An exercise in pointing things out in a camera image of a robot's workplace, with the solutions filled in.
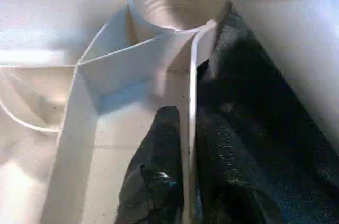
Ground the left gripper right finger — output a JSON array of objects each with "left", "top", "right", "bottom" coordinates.
[{"left": 194, "top": 112, "right": 287, "bottom": 224}]

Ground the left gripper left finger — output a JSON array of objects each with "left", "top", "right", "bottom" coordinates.
[{"left": 114, "top": 105, "right": 185, "bottom": 224}]

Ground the black work mat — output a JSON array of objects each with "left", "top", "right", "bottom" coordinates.
[{"left": 196, "top": 12, "right": 339, "bottom": 224}]

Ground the white plastic table top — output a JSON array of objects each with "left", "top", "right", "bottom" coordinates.
[{"left": 0, "top": 0, "right": 234, "bottom": 224}]

